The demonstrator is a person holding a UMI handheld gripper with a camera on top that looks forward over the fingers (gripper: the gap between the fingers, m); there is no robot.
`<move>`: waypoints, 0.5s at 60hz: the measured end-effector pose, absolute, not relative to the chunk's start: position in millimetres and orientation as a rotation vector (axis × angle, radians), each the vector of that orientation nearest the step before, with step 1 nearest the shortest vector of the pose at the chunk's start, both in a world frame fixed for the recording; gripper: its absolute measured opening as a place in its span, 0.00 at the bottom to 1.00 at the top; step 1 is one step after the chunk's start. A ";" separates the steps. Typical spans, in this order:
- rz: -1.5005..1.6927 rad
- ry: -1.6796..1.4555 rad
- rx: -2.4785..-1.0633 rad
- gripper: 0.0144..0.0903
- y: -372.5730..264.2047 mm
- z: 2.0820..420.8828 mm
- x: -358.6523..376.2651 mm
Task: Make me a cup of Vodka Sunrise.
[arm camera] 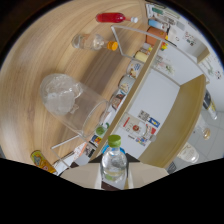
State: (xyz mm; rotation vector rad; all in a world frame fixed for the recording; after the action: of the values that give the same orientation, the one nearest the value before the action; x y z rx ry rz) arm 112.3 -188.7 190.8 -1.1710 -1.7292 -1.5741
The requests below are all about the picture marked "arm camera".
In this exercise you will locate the blue wall poster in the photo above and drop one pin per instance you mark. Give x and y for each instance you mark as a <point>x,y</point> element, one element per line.
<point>154,122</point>

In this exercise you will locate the yellow drink can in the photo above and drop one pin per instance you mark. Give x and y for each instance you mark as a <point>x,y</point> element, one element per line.
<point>41,161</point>

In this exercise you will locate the clear bottle green cap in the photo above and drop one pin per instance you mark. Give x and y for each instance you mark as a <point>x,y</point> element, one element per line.
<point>114,163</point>

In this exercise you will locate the blue print bowl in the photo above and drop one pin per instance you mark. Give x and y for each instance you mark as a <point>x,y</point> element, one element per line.
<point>134,69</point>

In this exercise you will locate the white green mug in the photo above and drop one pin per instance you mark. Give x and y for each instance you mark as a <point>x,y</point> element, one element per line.
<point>101,130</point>

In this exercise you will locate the two-tier wooden shelf rack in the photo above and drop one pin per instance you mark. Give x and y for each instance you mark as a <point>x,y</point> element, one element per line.
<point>180,120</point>

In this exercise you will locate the clear bottle red label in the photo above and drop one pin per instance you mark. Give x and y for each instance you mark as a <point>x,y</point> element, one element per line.
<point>136,127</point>

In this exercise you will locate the yellow cup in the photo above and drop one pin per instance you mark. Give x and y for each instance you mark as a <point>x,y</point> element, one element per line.
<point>141,56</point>

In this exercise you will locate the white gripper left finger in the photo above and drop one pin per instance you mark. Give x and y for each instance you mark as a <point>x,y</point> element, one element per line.
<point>81,175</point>

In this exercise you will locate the orange pot with utensils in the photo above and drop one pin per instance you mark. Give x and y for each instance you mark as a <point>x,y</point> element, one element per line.
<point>156,35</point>

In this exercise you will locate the small red liquid bottle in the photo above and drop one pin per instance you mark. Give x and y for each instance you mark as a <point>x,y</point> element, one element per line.
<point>111,17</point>

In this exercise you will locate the clear glass with ice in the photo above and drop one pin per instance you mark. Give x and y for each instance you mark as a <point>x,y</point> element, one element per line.
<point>71,103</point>

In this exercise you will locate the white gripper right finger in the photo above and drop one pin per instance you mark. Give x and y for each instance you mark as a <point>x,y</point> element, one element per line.
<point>148,173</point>

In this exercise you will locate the pale blue squat bottle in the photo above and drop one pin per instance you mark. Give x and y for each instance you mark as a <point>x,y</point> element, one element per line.
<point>156,24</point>

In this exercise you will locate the clear bottle orange cap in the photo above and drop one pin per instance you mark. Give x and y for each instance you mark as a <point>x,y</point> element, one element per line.
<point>90,41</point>

